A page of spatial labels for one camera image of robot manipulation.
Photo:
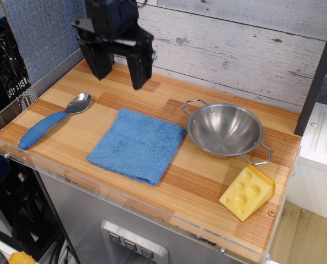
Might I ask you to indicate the dark grey right post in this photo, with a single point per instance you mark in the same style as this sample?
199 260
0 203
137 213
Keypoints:
313 94

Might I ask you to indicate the silver button control panel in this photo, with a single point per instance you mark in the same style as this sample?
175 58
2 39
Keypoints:
125 246

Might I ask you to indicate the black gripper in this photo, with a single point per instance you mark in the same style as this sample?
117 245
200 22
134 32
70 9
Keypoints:
112 27

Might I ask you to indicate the blue microfiber cloth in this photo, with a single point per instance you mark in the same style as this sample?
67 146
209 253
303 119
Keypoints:
138 146

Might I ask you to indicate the yellow toy cheese wedge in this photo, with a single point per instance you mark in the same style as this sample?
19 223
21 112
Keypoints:
248 192

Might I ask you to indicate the steel bowl with handles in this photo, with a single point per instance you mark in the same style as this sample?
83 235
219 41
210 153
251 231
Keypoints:
224 129

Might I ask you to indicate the blue handled metal spoon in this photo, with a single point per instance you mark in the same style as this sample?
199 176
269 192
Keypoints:
78 105

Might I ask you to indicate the stainless steel cabinet front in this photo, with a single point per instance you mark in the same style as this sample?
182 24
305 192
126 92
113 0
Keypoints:
81 213

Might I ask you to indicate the white ridged side unit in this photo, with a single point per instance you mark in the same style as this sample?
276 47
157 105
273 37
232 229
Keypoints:
308 185

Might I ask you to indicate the black perforated crate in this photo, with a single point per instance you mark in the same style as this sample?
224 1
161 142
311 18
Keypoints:
14 79

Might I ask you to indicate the clear acrylic table guard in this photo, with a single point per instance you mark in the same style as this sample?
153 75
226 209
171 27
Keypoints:
187 194

